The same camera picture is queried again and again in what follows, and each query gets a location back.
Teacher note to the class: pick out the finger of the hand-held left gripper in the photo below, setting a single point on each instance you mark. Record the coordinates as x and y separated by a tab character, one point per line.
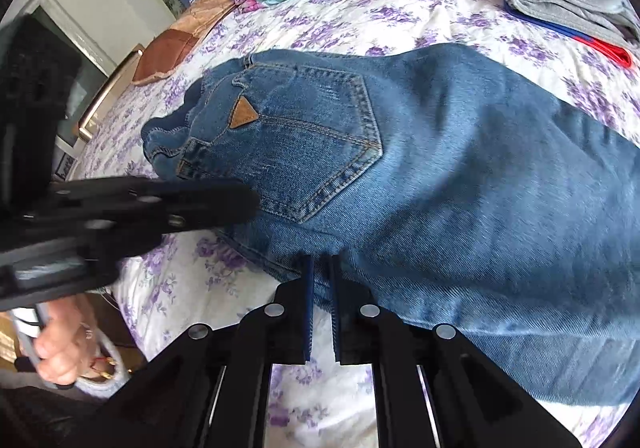
200	208

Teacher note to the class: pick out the red and blue garment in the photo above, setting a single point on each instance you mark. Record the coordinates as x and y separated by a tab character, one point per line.
590	41

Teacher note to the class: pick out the floral purple bed sheet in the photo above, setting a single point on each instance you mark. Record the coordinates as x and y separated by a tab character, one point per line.
320	28

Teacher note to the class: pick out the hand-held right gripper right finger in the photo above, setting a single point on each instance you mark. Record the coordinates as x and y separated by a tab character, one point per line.
336	313

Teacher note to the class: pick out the blue denim pants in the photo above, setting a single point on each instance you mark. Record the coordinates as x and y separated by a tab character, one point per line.
425	208

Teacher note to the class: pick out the wooden bed frame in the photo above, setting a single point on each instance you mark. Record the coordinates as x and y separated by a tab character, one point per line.
105	93

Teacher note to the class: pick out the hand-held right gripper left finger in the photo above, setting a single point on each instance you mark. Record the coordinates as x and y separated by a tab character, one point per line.
306	308

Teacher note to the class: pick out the brown patchwork pillow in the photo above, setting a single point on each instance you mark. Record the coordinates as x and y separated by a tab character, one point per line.
160	58

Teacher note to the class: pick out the person's left hand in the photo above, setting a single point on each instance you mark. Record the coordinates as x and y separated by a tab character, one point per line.
62	343

